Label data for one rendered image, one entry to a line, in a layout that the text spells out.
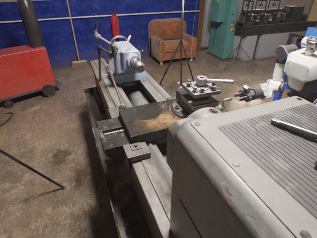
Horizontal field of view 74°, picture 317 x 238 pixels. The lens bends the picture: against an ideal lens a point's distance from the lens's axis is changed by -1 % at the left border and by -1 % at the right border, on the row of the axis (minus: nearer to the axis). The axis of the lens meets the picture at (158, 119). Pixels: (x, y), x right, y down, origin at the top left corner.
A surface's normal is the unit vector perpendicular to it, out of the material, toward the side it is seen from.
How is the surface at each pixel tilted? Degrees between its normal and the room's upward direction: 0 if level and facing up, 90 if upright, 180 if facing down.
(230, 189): 45
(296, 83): 100
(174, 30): 94
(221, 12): 90
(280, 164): 0
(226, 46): 90
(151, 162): 0
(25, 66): 90
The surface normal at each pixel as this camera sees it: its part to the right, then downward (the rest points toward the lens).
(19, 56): 0.67, 0.40
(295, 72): -0.92, 0.34
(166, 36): 0.29, 0.74
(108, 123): 0.00, -0.84
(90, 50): 0.37, 0.50
